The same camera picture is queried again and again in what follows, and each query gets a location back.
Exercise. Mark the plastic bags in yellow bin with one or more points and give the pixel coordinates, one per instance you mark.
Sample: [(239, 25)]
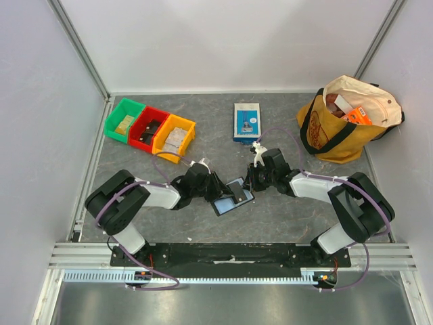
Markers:
[(174, 140)]

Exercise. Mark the black card holder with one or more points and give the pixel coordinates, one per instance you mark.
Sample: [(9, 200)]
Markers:
[(225, 205)]

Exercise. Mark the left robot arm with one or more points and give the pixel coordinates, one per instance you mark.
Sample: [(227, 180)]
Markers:
[(117, 201)]

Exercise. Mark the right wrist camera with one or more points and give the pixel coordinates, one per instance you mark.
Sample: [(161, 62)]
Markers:
[(258, 150)]

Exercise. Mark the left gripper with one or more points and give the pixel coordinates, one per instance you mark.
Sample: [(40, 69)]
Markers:
[(219, 189)]

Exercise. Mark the green plastic bin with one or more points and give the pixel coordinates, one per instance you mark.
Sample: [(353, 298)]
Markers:
[(121, 119)]

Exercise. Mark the orange box in bag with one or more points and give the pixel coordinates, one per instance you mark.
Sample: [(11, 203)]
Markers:
[(358, 116)]

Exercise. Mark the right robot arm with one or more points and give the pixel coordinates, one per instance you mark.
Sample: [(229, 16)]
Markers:
[(361, 208)]

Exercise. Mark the black parts in red bin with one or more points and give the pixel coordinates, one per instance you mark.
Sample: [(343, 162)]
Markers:
[(149, 131)]

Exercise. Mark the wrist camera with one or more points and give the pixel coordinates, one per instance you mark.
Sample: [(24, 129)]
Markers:
[(202, 162), (258, 150)]

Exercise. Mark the tan blocks in green bin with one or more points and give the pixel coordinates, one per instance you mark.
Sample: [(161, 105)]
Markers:
[(124, 125)]

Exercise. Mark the blue white box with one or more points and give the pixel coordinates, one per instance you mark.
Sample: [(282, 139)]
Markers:
[(246, 122)]

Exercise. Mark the yellow canvas tote bag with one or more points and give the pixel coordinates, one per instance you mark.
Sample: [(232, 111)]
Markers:
[(327, 136)]

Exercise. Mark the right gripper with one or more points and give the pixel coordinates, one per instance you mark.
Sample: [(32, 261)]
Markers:
[(254, 177)]

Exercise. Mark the red plastic bin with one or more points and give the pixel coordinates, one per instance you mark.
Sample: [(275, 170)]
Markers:
[(148, 114)]

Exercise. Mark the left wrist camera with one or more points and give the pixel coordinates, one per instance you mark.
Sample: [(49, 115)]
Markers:
[(202, 162)]

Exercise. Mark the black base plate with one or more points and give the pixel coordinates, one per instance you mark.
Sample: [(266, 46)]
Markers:
[(236, 260)]

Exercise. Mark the yellow plastic bin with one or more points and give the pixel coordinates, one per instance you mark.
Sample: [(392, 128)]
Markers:
[(172, 122)]

